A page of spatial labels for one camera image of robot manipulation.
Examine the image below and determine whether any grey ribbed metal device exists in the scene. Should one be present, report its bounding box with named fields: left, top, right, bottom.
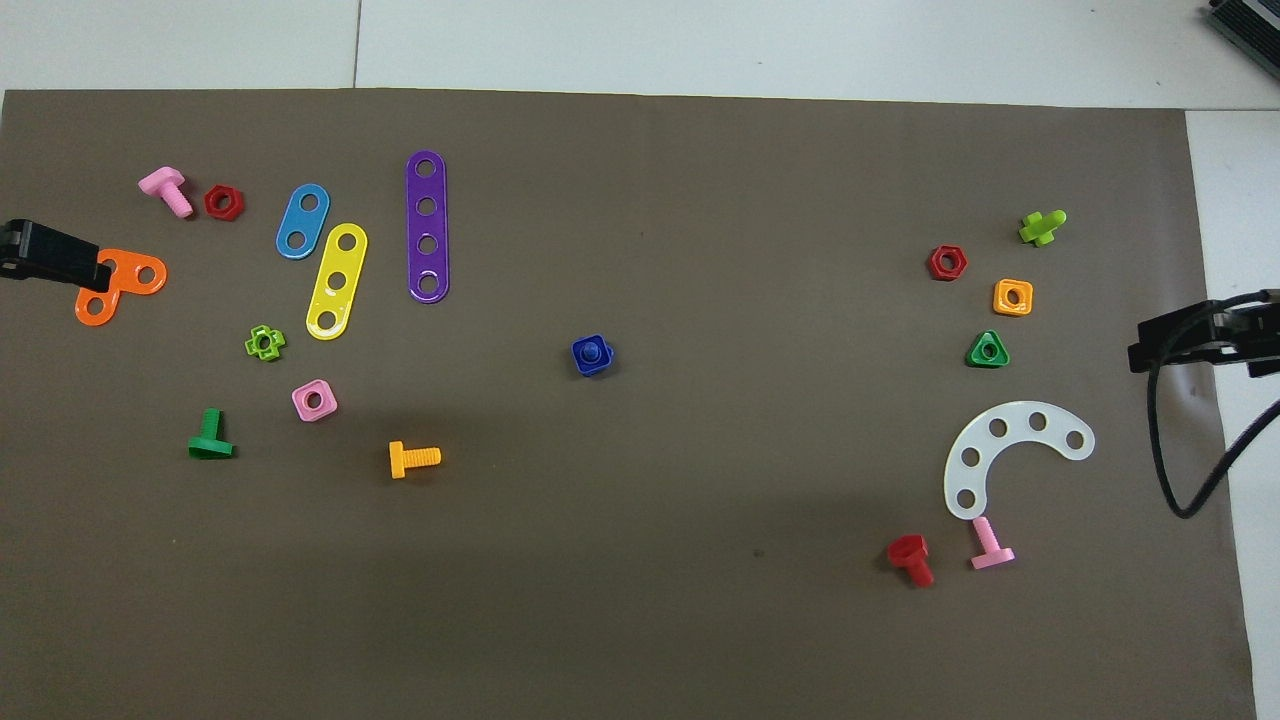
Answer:
left=1203, top=0, right=1280, bottom=53

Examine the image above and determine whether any pink square plastic nut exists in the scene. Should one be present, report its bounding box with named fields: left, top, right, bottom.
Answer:
left=292, top=379, right=339, bottom=423

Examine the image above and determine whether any dark green plastic screw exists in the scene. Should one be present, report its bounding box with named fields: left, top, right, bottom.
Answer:
left=188, top=408, right=236, bottom=460

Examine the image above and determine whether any yellow three-hole plate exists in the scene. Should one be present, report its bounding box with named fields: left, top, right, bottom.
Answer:
left=306, top=223, right=369, bottom=341

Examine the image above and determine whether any brown table mat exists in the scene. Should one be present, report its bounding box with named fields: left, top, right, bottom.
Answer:
left=0, top=88, right=1257, bottom=720

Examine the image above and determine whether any purple four-hole plate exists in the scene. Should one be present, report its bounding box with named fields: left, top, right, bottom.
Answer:
left=405, top=150, right=450, bottom=303

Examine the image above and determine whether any white curved five-hole plate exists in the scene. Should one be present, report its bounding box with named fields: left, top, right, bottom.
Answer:
left=943, top=401, right=1096, bottom=522

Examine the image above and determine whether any red plastic screw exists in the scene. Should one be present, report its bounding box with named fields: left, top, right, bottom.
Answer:
left=887, top=534, right=935, bottom=589

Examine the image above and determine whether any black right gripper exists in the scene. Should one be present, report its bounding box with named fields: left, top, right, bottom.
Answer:
left=1128, top=290, right=1280, bottom=377

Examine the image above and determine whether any blue square plastic nut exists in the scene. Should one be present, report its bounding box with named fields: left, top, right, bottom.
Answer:
left=572, top=334, right=615, bottom=378

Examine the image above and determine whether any orange L-shaped plate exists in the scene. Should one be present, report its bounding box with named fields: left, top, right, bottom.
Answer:
left=75, top=248, right=168, bottom=327

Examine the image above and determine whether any lime green plastic screw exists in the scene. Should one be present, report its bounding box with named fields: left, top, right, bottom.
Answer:
left=1018, top=209, right=1068, bottom=247

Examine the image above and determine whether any orange plastic screw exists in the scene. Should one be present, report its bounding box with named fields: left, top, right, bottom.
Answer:
left=389, top=441, right=442, bottom=480

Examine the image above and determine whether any pink plastic screw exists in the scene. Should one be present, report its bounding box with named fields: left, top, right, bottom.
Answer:
left=970, top=516, right=1016, bottom=571
left=138, top=166, right=195, bottom=219

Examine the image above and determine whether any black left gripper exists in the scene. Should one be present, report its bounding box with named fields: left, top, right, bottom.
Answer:
left=0, top=221, right=111, bottom=294

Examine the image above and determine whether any blue two-hole plate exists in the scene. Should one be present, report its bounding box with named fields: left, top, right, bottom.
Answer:
left=276, top=184, right=331, bottom=260

